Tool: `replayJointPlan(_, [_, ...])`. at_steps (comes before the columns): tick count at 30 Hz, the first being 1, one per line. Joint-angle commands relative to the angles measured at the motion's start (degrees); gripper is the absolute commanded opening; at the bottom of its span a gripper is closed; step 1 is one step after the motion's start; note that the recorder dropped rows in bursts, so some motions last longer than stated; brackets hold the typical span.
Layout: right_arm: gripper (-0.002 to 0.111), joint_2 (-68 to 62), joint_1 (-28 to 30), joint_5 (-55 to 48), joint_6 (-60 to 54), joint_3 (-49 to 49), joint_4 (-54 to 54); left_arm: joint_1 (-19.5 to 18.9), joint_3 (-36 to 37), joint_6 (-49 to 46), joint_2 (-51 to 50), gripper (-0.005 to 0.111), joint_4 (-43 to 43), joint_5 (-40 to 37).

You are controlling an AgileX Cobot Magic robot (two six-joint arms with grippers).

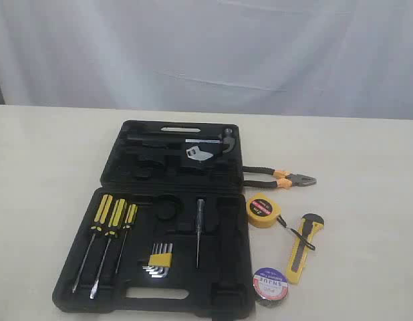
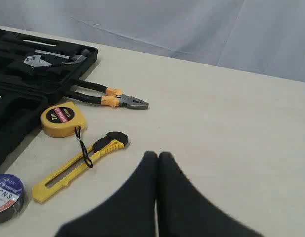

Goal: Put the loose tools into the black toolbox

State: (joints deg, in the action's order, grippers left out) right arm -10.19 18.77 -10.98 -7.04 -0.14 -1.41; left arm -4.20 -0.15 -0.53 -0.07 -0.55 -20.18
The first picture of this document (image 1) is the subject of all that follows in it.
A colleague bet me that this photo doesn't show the black plastic tool case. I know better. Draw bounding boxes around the black plastic tool case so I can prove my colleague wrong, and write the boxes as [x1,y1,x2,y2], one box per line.
[52,120,254,320]

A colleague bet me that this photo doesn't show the yellow tape measure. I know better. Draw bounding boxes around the yellow tape measure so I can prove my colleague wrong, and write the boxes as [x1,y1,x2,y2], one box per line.
[246,193,315,251]

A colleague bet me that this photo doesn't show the black PVC insulating tape roll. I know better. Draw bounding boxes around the black PVC insulating tape roll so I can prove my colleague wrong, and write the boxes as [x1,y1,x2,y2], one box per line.
[253,267,289,308]

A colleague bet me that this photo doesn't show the claw hammer black handle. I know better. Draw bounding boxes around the claw hammer black handle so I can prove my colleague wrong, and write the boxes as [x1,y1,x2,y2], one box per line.
[126,128,236,154]

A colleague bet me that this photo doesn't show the white backdrop curtain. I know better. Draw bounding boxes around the white backdrop curtain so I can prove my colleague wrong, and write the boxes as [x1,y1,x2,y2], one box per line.
[0,1,413,119]

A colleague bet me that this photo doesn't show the large yellow black screwdriver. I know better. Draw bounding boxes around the large yellow black screwdriver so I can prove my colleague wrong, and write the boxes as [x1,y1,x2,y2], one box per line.
[72,194,113,294]

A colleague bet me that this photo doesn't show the yellow utility knife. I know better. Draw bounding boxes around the yellow utility knife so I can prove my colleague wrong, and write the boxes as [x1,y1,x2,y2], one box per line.
[285,213,325,284]

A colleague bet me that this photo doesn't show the medium yellow black screwdriver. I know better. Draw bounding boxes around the medium yellow black screwdriver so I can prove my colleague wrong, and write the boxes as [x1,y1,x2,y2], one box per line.
[90,194,128,300]

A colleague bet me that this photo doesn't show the pliers black orange handles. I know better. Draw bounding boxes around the pliers black orange handles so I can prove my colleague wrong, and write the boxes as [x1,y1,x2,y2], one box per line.
[242,166,317,189]

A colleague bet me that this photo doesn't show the hex key set yellow holder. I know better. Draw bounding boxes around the hex key set yellow holder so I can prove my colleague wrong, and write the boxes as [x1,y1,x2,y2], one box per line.
[142,243,173,279]

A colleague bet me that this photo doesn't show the silver adjustable wrench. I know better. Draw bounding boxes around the silver adjustable wrench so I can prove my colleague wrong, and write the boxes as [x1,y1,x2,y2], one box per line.
[186,146,214,162]

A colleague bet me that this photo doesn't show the small yellow black screwdriver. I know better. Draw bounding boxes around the small yellow black screwdriver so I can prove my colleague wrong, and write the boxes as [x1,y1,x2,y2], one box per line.
[114,203,138,275]

